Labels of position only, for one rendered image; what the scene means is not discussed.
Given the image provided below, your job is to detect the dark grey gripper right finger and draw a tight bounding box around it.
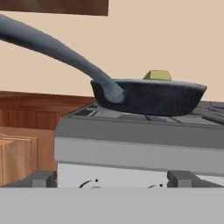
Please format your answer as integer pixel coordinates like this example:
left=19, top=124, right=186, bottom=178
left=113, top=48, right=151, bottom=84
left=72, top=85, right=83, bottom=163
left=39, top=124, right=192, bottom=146
left=166, top=170, right=223, bottom=188

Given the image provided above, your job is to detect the grey stove with hob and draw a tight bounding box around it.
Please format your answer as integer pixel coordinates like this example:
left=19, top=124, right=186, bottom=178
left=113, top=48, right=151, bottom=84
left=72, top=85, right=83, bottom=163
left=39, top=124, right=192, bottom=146
left=53, top=100, right=224, bottom=188

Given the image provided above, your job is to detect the dark grey frying pan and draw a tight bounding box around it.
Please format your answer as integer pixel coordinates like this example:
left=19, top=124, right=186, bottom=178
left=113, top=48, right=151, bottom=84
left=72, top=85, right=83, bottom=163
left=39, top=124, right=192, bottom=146
left=0, top=13, right=208, bottom=117

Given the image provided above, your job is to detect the light wooden block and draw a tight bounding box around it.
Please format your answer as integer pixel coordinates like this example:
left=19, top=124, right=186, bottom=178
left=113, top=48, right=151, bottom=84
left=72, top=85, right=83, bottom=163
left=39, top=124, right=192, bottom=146
left=0, top=133, right=39, bottom=186

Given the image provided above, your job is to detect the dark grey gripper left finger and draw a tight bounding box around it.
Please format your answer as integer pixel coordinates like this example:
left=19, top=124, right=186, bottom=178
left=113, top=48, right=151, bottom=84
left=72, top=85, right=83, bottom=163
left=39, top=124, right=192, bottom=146
left=2, top=170, right=58, bottom=188

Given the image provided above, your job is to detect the brown wooden wall cupboard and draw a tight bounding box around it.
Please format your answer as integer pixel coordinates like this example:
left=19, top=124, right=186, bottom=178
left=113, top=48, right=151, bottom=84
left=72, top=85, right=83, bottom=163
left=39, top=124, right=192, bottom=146
left=0, top=0, right=109, bottom=17

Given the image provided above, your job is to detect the yellow butter stick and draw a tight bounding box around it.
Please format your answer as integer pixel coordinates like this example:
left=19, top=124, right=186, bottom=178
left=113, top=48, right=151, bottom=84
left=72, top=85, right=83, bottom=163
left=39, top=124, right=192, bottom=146
left=142, top=69, right=172, bottom=81

